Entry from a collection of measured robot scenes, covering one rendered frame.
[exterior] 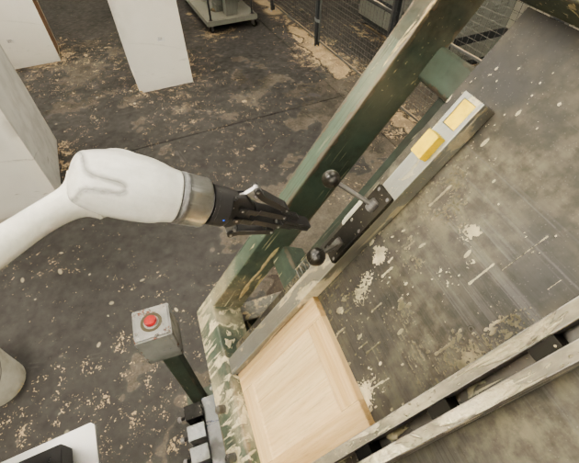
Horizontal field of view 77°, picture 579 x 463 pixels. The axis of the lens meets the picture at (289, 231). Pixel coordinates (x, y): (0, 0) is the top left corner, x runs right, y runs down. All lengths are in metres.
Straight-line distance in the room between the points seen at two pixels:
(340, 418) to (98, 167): 0.67
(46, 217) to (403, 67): 0.76
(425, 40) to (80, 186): 0.71
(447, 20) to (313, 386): 0.84
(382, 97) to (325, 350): 0.59
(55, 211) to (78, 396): 1.72
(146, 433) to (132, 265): 1.06
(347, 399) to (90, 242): 2.39
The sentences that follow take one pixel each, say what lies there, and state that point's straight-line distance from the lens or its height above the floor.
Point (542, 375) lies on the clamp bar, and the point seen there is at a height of 1.55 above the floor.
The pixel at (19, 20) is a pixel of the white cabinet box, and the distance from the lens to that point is 5.43.
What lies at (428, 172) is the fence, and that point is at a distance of 0.74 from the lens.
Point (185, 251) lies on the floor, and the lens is 2.63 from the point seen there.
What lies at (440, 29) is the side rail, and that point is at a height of 1.71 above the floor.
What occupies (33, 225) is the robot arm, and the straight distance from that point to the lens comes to 0.73.
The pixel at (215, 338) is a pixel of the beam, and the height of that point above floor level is 0.88.
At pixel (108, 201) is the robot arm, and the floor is 1.65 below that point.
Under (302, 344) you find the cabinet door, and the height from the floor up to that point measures 1.15.
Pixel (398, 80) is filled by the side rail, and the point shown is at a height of 1.62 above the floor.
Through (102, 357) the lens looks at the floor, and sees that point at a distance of 2.40.
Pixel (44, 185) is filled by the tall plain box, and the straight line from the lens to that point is 3.15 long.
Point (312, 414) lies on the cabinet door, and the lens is 0.94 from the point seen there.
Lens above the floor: 2.02
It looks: 50 degrees down
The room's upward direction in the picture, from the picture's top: straight up
